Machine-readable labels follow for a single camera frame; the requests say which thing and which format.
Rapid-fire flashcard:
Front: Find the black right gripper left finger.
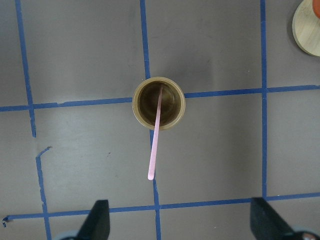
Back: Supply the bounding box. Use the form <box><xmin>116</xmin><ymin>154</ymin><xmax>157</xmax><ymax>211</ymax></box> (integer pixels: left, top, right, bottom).
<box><xmin>76</xmin><ymin>200</ymin><xmax>110</xmax><ymax>240</ymax></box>

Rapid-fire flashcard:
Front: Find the wooden mug tree stand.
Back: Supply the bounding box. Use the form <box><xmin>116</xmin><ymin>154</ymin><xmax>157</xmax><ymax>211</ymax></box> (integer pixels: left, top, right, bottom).
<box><xmin>292</xmin><ymin>0</ymin><xmax>320</xmax><ymax>57</ymax></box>

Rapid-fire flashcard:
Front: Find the orange red mug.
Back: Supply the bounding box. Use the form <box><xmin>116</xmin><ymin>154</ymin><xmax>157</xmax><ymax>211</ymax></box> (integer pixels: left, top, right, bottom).
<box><xmin>312</xmin><ymin>0</ymin><xmax>320</xmax><ymax>18</ymax></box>

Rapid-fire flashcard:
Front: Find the bamboo cylinder holder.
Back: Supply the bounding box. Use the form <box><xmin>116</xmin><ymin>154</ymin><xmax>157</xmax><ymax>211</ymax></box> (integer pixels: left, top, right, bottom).
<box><xmin>132</xmin><ymin>76</ymin><xmax>186</xmax><ymax>131</ymax></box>

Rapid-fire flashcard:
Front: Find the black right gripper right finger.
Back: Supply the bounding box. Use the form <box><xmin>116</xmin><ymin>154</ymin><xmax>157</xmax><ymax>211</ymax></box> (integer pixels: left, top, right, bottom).
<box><xmin>249</xmin><ymin>197</ymin><xmax>302</xmax><ymax>240</ymax></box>

